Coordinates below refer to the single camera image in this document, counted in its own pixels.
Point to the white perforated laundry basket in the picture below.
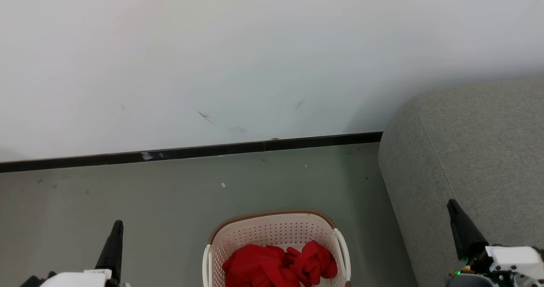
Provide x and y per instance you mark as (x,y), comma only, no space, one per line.
(272,231)

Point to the red cloth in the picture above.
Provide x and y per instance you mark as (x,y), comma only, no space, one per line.
(255,265)

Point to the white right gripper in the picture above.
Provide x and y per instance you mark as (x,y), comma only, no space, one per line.
(514,257)

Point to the black baseboard strip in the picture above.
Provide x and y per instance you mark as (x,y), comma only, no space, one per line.
(191,152)

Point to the grey fabric sofa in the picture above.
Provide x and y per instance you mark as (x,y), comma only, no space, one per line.
(467,151)

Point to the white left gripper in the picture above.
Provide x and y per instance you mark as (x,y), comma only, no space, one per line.
(76,279)

